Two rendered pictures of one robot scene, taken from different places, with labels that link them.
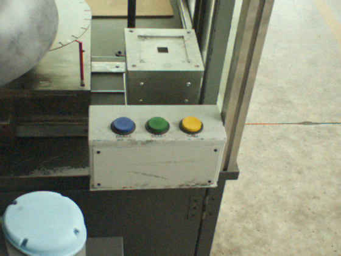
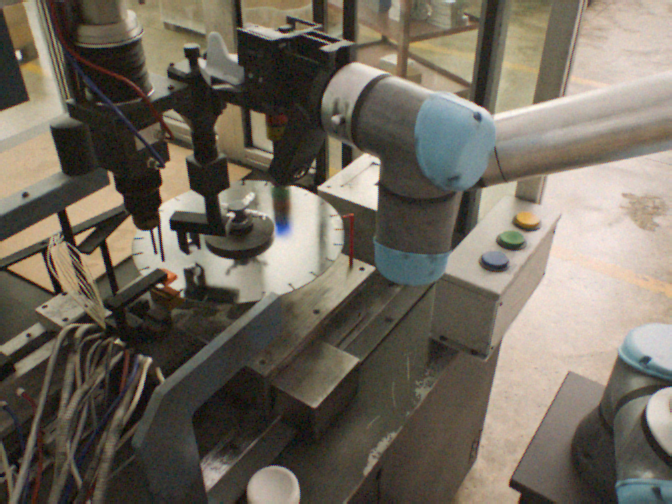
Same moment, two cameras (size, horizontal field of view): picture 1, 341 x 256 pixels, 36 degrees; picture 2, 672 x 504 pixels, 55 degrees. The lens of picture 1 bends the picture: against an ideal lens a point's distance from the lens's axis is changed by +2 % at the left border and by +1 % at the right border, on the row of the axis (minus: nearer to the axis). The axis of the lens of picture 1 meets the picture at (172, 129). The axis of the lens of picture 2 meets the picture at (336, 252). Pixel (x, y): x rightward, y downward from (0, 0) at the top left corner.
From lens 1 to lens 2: 0.95 m
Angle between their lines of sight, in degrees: 35
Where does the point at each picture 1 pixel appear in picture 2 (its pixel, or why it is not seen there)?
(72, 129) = (375, 329)
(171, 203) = not seen: hidden behind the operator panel
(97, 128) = (483, 280)
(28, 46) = not seen: outside the picture
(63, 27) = (306, 215)
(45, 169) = (422, 381)
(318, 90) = not seen: hidden behind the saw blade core
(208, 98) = (477, 198)
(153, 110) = (482, 233)
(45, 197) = (645, 335)
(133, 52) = (370, 202)
